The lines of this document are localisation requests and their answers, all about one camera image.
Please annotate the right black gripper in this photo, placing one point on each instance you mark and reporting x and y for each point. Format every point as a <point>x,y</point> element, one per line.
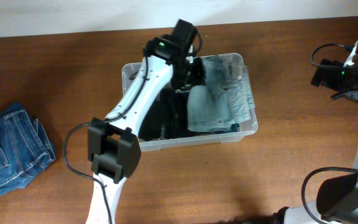
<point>329,77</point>

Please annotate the teal blue taped cloth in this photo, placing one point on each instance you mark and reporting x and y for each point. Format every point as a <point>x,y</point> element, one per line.
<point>234,128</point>

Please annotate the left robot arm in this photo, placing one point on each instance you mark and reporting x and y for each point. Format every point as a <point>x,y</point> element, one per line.
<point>113,146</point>

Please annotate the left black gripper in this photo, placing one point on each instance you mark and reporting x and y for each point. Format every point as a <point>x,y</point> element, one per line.
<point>194,72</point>

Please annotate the black folded garment in bin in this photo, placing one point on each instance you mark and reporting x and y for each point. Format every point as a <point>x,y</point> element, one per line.
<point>157,115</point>

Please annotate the light blue jeans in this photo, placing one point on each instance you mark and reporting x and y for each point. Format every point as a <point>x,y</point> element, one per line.
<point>223,99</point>

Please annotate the dark blue jeans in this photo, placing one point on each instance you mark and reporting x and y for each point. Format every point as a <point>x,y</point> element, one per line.
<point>25,149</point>

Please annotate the black taped cloth bundle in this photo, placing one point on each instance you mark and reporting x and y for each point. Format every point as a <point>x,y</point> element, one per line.
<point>176,123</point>

